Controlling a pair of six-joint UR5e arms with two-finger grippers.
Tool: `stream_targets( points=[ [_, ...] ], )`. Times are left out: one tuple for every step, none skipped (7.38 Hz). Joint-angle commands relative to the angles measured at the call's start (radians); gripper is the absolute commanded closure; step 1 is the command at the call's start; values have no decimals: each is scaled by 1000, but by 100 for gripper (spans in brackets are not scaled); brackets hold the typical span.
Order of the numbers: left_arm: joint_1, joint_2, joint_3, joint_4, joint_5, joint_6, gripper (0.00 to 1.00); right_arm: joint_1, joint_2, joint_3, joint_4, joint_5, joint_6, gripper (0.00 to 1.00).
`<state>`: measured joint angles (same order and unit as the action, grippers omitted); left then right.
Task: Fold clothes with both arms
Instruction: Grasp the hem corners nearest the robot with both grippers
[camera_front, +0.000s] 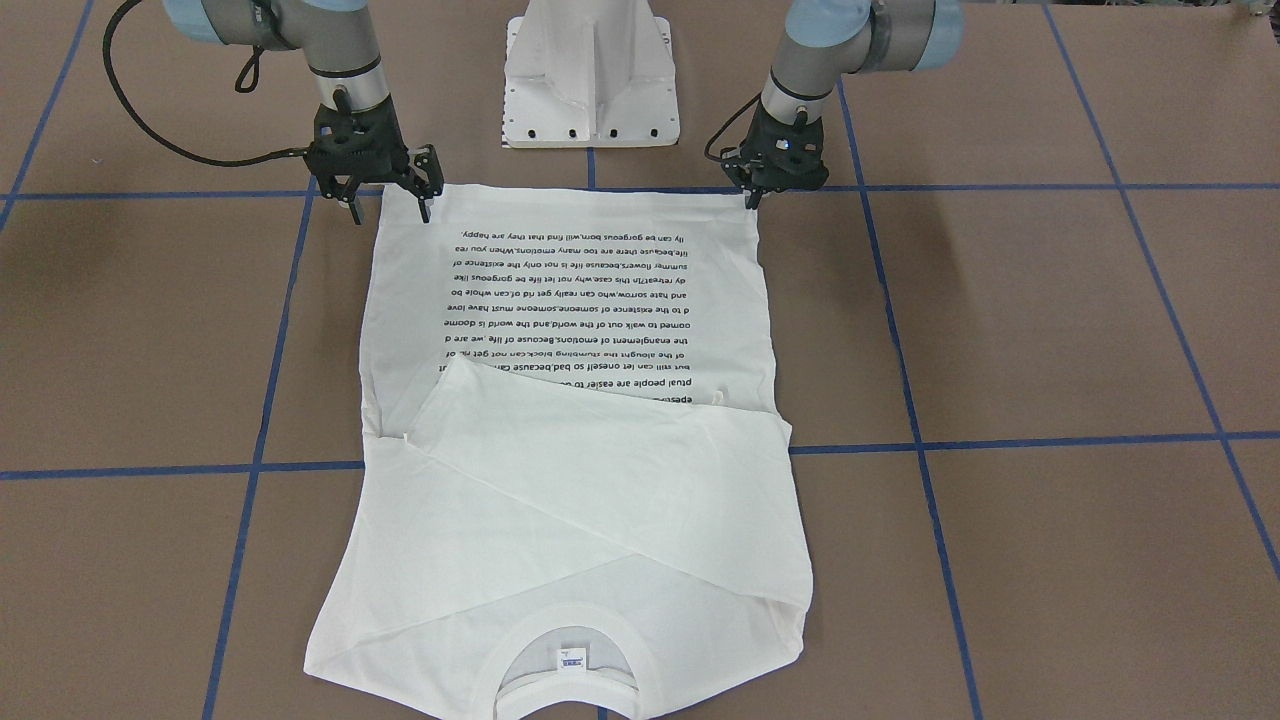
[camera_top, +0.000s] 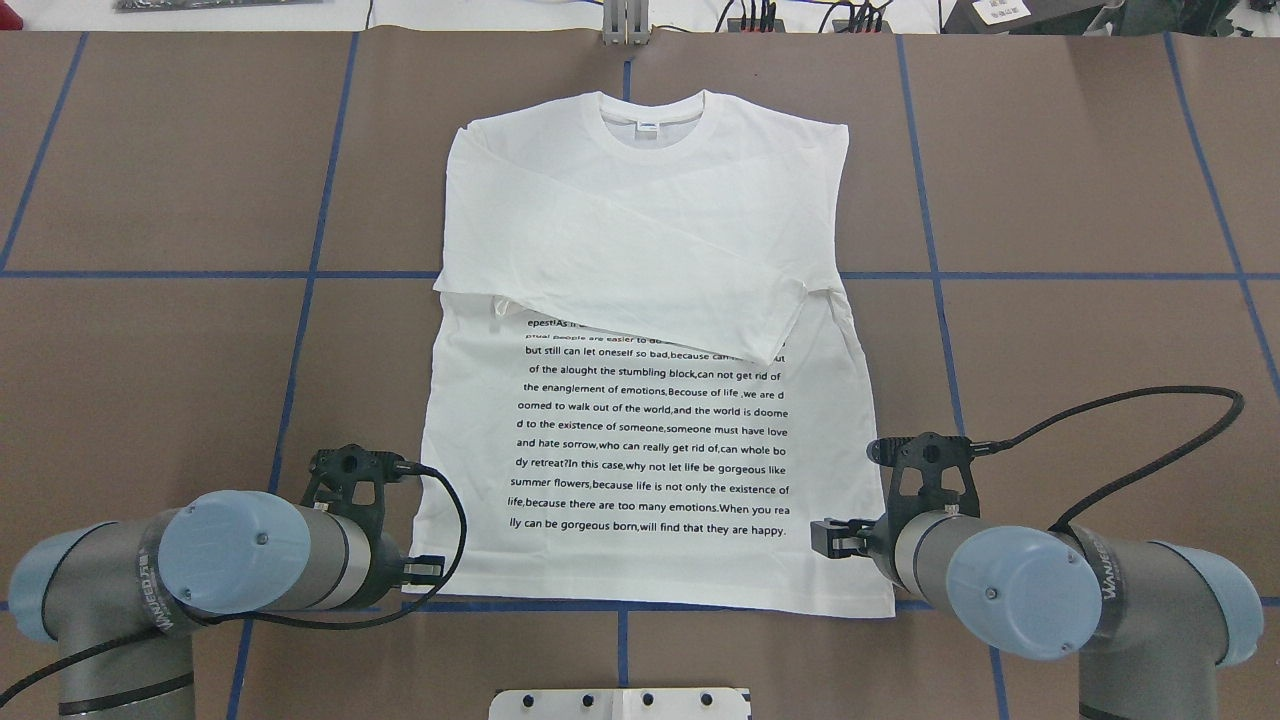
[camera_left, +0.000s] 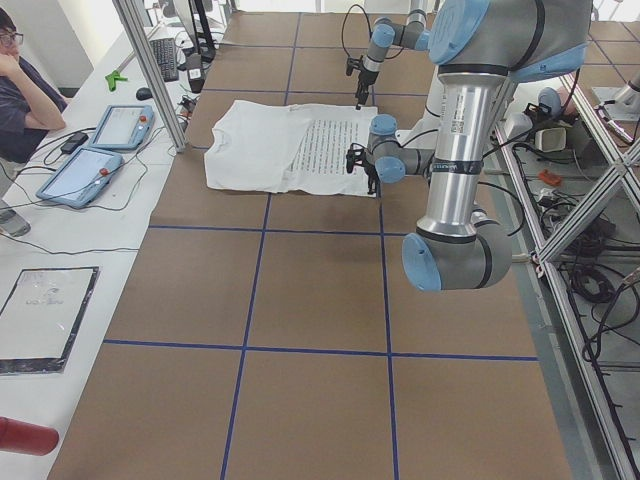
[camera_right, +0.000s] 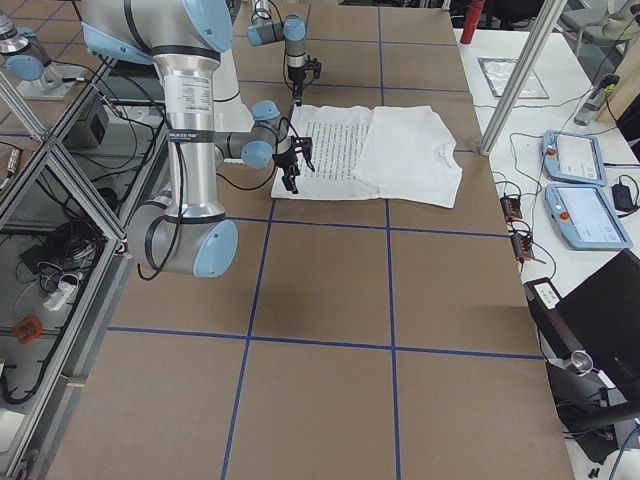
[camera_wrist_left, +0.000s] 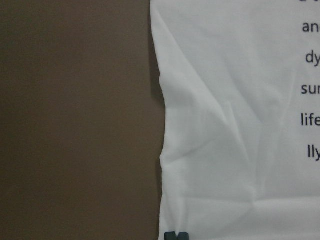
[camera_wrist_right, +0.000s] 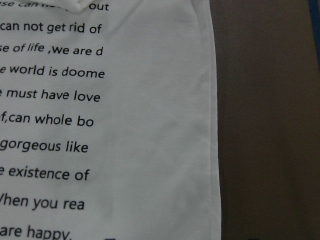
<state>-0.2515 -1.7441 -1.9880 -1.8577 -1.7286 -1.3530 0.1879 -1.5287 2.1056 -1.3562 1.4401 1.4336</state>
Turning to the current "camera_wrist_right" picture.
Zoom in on white long-sleeve printed shirt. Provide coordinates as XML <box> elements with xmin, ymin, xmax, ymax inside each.
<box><xmin>0</xmin><ymin>0</ymin><xmax>222</xmax><ymax>240</ymax></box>

